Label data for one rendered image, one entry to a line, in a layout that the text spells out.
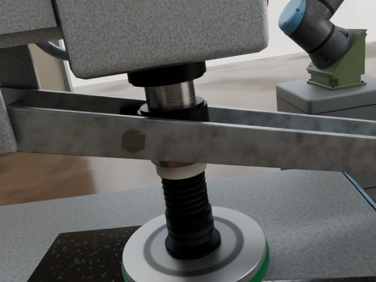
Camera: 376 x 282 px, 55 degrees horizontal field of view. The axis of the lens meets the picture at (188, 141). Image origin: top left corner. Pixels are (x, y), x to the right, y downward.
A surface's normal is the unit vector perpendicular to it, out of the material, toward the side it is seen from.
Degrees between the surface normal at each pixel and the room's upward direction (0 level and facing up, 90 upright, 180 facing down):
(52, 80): 90
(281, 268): 0
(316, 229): 0
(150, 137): 90
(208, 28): 90
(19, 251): 0
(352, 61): 90
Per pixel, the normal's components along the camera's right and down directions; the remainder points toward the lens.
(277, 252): -0.14, -0.94
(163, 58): 0.20, 0.64
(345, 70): 0.16, 0.30
